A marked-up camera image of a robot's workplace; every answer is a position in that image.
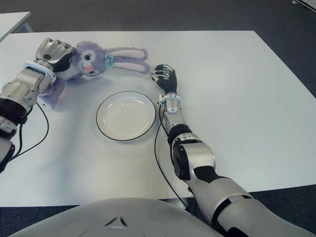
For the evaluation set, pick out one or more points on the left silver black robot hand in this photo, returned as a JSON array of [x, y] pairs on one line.
[[50, 53]]

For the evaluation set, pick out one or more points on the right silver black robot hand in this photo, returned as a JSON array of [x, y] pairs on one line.
[[169, 81]]

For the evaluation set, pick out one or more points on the purple plush bunny doll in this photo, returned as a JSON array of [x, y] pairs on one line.
[[86, 55]]

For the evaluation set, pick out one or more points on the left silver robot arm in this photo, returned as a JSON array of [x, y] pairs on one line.
[[22, 86]]

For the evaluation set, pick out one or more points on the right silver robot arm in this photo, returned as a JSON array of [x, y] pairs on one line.
[[197, 158]]

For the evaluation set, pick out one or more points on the white plate black rim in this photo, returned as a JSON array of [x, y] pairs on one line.
[[126, 116]]

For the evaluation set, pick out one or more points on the white side table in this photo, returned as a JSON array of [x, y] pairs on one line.
[[12, 23]]

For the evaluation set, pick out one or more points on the silver robot torso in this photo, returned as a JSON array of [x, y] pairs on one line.
[[118, 217]]

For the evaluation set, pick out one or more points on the white object at room edge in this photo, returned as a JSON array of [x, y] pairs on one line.
[[306, 1]]

